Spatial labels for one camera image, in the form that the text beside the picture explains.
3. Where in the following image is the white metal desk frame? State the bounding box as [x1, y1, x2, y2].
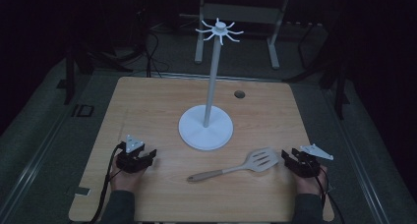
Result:
[194, 0, 292, 71]

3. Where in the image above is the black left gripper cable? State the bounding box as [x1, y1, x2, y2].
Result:
[88, 142, 128, 224]

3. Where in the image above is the person's left hand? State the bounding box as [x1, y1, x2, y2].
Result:
[109, 164, 148, 195]

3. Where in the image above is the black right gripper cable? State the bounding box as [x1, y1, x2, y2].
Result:
[306, 159, 346, 224]

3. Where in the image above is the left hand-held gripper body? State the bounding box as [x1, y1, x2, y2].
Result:
[115, 134, 149, 175]

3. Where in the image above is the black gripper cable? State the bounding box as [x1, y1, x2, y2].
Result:
[88, 142, 128, 224]
[306, 159, 346, 224]

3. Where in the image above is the white hook rack stand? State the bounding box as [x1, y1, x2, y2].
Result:
[177, 17, 246, 152]

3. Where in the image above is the black metal stand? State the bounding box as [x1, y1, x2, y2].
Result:
[55, 0, 136, 106]
[283, 17, 351, 121]

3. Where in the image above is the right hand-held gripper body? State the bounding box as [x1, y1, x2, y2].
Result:
[290, 142, 335, 179]

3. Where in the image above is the black floor cable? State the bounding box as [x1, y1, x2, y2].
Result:
[143, 28, 171, 79]

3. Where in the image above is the grey slotted spatula wooden handle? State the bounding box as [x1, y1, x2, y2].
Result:
[186, 146, 280, 184]

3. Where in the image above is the person's right hand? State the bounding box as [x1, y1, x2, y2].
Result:
[294, 165, 329, 196]

